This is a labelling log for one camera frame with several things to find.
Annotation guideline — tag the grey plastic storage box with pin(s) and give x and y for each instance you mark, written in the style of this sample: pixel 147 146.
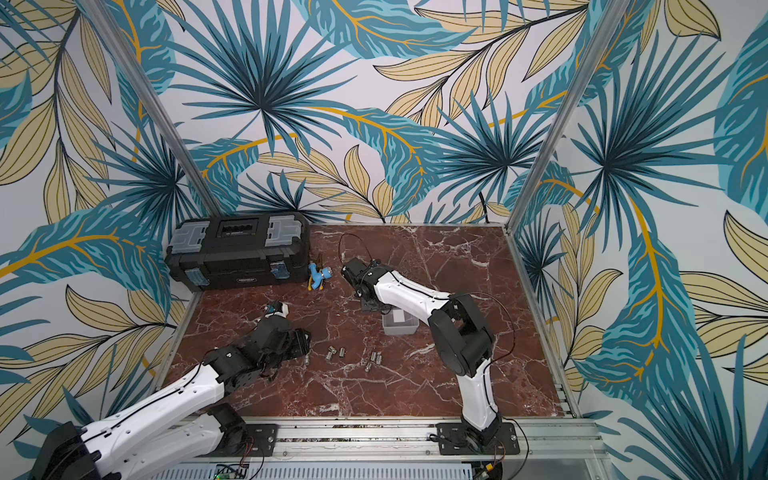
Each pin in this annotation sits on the grey plastic storage box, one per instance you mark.
pixel 398 322

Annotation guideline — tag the metal frame post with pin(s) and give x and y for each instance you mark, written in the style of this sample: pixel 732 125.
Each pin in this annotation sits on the metal frame post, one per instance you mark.
pixel 609 22
pixel 108 29

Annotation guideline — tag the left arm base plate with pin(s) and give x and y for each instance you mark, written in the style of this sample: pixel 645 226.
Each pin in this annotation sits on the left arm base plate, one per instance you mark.
pixel 247 440

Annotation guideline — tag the aluminium rail front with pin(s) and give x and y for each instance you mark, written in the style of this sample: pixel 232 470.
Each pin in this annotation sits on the aluminium rail front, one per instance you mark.
pixel 573 448

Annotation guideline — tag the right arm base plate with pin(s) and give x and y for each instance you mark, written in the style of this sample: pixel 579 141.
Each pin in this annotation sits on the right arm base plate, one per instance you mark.
pixel 457 439

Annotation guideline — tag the right metal frame post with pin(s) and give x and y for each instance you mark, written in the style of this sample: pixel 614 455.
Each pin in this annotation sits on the right metal frame post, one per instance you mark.
pixel 609 22

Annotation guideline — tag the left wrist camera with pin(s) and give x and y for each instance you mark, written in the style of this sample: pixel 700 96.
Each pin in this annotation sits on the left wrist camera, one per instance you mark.
pixel 276 308

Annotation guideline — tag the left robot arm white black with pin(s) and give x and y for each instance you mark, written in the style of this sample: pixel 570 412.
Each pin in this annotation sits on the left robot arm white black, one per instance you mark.
pixel 186 419

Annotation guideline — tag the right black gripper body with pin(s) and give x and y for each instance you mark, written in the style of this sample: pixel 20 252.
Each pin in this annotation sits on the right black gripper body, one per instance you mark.
pixel 353 272

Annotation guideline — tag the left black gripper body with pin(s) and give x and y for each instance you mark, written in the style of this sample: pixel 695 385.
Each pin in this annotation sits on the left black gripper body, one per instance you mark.
pixel 295 347

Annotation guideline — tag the blue toy figure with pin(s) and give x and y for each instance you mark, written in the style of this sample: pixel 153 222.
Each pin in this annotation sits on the blue toy figure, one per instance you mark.
pixel 318 274

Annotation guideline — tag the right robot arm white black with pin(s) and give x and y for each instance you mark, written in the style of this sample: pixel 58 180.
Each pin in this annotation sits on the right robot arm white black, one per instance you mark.
pixel 460 332

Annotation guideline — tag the left metal frame post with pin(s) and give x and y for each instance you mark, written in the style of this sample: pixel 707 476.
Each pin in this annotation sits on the left metal frame post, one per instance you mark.
pixel 108 29

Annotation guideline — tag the black plastic toolbox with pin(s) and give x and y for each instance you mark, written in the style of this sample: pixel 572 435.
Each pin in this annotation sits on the black plastic toolbox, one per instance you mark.
pixel 219 253

